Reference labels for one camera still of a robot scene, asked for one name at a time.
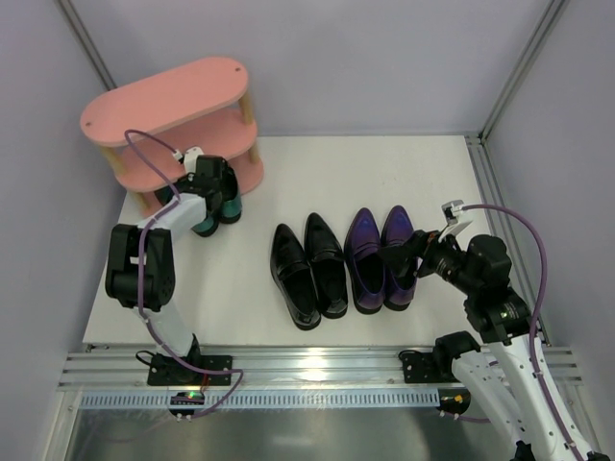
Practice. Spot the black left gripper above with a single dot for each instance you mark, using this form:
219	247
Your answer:
221	193

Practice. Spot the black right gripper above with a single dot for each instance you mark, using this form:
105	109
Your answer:
420	254

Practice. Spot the purple loafer shoe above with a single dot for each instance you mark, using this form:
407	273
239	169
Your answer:
397	229
367	273

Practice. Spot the green loafer shoe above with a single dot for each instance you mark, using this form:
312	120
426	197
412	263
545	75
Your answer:
205	228
231	208

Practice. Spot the black patent loafer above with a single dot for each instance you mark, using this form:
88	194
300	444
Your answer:
327	263
292	274

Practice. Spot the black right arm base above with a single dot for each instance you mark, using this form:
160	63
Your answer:
421	368

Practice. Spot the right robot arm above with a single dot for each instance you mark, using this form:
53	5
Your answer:
525	408

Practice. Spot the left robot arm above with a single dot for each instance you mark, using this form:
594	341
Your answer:
141	270

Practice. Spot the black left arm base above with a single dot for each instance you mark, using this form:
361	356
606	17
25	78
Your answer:
204	370

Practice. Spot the pink three-tier shoe shelf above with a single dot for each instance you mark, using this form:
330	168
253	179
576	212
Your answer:
204	103

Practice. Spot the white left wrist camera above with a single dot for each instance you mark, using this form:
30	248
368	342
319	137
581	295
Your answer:
188	159

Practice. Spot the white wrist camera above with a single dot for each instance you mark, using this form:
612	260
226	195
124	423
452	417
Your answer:
456	219
188	159

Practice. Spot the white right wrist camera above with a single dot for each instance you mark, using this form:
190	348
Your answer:
456	219

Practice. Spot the aluminium right side rail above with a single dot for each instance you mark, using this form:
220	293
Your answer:
527	273

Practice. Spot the aluminium rail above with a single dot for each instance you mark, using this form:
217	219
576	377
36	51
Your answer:
101	366
527	273

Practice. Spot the slotted grey cable duct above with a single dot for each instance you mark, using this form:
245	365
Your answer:
263	399

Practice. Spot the aluminium left corner post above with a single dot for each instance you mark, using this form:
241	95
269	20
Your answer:
79	30

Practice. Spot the aluminium corner post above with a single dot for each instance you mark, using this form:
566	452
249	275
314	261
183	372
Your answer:
529	55
79	30

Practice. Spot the aluminium front rail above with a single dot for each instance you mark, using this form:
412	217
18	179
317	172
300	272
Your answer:
101	366

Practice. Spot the aluminium right corner post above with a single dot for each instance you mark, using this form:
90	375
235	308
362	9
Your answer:
529	55

